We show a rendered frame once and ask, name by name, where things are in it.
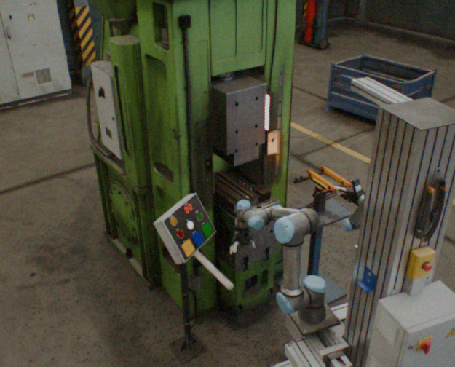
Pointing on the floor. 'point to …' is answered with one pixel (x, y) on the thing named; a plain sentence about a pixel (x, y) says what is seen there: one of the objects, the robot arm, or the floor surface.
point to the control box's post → (185, 301)
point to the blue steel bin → (336, 88)
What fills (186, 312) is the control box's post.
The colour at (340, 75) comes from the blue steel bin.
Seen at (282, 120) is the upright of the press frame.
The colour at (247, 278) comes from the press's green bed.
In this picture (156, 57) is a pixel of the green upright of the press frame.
